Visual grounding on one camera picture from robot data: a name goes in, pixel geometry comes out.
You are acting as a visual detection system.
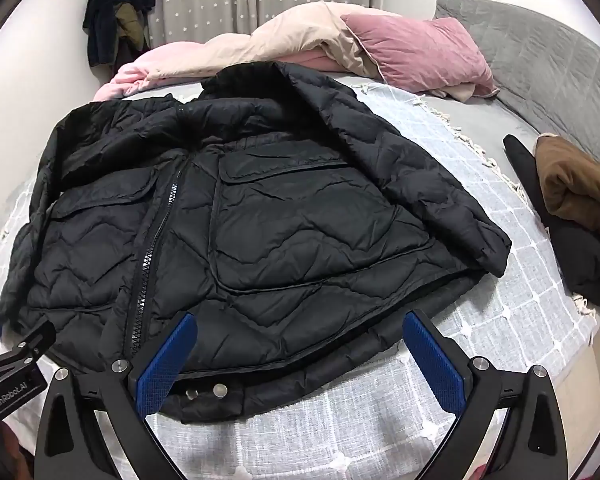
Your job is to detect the pink velvet pillow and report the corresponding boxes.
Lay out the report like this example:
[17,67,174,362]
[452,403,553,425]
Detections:
[342,14,498,98]

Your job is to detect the black quilted puffer jacket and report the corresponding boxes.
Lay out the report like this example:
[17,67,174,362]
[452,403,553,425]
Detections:
[0,62,512,422]

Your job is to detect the folded brown garment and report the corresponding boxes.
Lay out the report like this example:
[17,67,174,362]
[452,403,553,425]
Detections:
[534,133,600,234]

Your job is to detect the beige pink duvet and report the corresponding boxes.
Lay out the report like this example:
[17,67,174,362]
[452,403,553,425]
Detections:
[93,0,501,104]

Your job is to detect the folded black garment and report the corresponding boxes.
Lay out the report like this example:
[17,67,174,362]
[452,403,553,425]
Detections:
[503,134,600,307]

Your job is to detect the dark clothes hanging on wall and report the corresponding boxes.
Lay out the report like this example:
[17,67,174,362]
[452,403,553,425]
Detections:
[82,0,156,72]

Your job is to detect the grey quilted headboard cushion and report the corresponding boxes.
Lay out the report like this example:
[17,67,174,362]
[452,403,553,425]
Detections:
[434,0,600,163]

